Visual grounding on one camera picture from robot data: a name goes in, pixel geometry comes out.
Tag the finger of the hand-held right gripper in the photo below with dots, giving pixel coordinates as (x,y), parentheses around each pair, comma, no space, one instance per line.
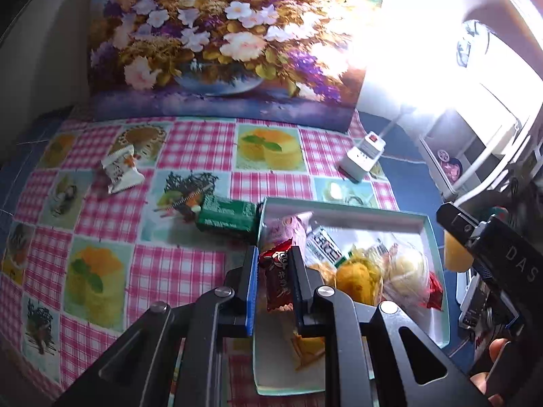
(458,220)

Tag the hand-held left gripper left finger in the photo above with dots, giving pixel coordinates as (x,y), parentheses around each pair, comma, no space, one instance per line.
(253,288)

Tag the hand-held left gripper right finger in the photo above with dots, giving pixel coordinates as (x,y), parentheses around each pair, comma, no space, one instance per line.
(297,288)

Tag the small red cartoon snack packet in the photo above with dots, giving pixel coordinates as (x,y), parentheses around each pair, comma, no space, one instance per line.
(275,275)

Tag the yellow snack packet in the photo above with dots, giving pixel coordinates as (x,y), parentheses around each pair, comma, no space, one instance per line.
(456,256)

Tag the orange yellow cake packet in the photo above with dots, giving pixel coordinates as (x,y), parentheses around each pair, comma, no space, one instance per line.
(354,277)

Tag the pink snack packet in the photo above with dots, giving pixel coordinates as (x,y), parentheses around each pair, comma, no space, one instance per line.
(282,229)

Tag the orange cream snack packet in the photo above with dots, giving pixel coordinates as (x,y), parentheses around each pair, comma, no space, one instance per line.
(307,349)

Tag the cream bun clear packet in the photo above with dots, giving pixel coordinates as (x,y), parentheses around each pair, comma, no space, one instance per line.
(407,267)

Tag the teal-rimmed white tray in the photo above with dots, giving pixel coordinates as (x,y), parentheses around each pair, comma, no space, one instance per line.
(278,366)

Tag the person's right hand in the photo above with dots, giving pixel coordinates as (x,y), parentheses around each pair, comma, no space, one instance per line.
(496,349)

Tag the green snack box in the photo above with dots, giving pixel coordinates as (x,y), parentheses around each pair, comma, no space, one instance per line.
(225,216)

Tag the bright red snack packet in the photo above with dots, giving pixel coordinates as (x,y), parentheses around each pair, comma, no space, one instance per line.
(435,294)

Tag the white shelf unit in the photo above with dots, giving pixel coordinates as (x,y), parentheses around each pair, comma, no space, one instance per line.
(488,135)

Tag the white power strip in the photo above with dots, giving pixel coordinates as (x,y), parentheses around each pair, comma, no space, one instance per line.
(360,157)

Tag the pink checkered tablecloth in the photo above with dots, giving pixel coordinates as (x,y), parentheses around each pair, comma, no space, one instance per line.
(191,144)

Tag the white patterned snack packet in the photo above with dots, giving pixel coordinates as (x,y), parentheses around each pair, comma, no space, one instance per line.
(121,169)

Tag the flower painting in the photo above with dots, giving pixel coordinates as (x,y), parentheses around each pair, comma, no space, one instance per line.
(212,51)

